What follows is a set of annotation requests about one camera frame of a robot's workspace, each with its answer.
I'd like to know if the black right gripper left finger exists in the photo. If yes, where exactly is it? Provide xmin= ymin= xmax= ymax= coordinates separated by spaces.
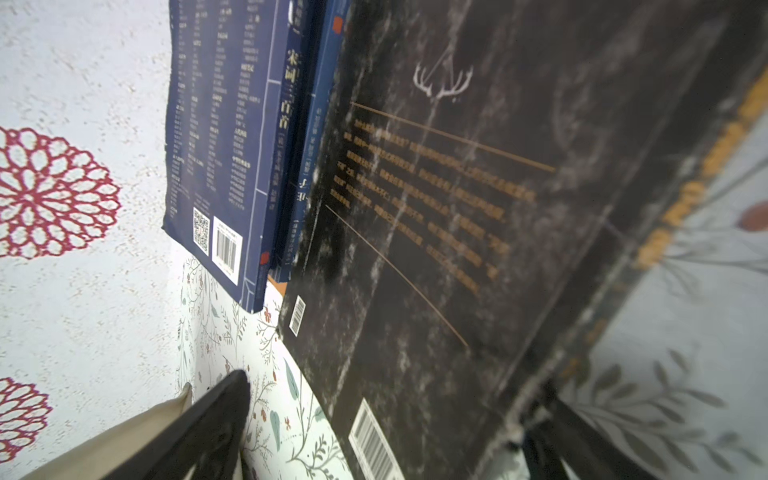
xmin=106 ymin=370 xmax=251 ymax=479

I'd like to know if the blue grid cover book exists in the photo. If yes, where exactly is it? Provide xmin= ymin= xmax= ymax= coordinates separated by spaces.
xmin=162 ymin=1 xmax=313 ymax=313

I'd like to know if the cream canvas tote bag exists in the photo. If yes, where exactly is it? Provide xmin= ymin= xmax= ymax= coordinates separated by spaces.
xmin=23 ymin=383 xmax=193 ymax=479

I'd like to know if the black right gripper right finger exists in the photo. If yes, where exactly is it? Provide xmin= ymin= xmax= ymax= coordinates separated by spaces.
xmin=522 ymin=397 xmax=653 ymax=479

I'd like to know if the black marbled spine book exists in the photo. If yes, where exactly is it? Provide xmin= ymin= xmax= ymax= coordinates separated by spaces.
xmin=281 ymin=1 xmax=767 ymax=479

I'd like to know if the blue book with barcode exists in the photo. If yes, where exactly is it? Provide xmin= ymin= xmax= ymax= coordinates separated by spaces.
xmin=270 ymin=0 xmax=350 ymax=283

